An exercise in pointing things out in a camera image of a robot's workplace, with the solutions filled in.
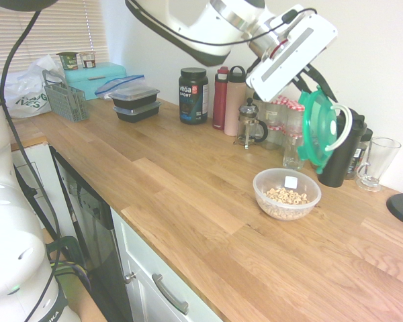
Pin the faceted glass tumbler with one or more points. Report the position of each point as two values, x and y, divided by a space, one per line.
293 154

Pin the teal bread box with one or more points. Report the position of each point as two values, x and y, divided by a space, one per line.
97 72

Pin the clear glass mug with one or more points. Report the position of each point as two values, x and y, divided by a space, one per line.
383 157

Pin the cereal rings heap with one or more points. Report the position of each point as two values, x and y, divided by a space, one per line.
285 196

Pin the blue zip plastic bag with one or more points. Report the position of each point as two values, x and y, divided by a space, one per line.
117 85

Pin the jar with red checkered lid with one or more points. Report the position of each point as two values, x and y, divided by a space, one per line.
274 139
275 112
295 117

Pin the window blinds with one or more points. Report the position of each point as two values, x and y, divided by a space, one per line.
70 27

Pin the pink insulated bottle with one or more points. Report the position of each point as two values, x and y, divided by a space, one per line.
234 104

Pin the round metal cabinet knob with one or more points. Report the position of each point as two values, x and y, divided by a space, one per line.
130 277

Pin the brown yoghurt cup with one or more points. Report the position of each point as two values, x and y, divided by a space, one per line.
87 60

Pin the dark bottle with label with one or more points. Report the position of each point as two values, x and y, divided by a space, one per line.
359 157

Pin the red water bottle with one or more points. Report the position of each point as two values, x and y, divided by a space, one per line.
220 104

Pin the grey cutlery basket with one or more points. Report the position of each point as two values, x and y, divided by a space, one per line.
67 102

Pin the green C-clamp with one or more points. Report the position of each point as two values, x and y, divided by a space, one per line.
65 246

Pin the black dishwasher front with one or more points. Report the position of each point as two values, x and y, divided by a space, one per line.
94 234

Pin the dark shaker bottle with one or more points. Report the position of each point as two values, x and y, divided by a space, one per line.
342 161

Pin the green yoghurt cup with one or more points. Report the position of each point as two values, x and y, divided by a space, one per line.
68 61

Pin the clear plastic food bowl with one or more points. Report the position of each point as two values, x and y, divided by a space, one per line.
272 209

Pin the black takeaway container clear lid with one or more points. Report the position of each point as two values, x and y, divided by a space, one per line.
134 95
137 112

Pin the black Vega protein tub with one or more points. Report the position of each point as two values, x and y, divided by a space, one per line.
192 97

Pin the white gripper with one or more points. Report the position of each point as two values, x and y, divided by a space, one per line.
289 63

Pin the white plastic shopping bag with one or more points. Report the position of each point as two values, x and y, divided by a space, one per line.
23 97

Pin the white kitchen cabinet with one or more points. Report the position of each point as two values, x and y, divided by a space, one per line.
144 255

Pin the green round container lid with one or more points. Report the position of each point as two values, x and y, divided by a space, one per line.
317 131

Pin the glass French press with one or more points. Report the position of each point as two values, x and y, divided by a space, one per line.
248 124

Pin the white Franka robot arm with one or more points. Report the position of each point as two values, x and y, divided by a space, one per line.
194 20

